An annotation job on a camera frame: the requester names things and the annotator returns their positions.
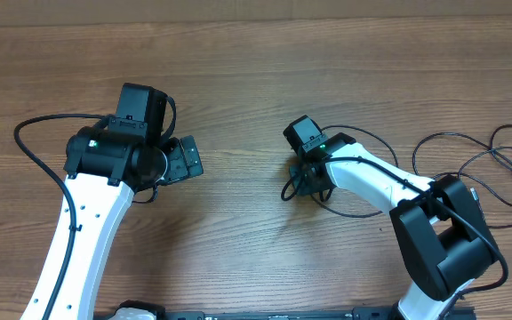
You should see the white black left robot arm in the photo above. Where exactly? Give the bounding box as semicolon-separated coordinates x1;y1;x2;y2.
22;83;204;319

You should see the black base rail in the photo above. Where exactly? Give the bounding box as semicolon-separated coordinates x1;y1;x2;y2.
95;300;477;320

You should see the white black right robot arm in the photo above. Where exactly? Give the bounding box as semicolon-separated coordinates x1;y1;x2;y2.
281;116;507;319

